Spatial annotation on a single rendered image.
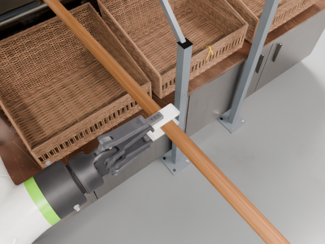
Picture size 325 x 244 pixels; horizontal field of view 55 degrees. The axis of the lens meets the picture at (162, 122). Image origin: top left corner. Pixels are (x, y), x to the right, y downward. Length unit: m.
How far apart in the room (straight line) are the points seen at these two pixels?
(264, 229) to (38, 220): 0.37
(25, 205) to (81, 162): 0.11
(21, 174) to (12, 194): 0.80
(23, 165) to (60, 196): 0.85
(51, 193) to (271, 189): 1.56
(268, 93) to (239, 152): 0.54
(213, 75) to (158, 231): 0.88
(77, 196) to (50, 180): 0.05
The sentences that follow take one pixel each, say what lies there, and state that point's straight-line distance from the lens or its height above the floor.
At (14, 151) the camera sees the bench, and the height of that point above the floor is 0.58.
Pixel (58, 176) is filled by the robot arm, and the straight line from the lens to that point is 0.56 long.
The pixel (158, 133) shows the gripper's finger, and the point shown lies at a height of 1.18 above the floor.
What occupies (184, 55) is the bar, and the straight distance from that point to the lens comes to 1.16.
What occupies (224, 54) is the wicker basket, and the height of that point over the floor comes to 0.61.
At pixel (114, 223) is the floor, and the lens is 1.81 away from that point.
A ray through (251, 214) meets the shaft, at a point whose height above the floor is 1.21.
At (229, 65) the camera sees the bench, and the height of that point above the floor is 0.58.
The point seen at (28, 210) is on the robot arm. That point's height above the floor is 1.24.
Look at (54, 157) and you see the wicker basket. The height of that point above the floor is 0.61.
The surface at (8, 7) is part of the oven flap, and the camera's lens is 1.42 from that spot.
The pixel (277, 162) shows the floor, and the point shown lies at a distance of 2.05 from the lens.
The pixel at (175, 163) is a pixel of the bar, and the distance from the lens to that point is 1.91.
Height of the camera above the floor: 1.73
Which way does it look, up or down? 57 degrees down
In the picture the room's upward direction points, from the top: straight up
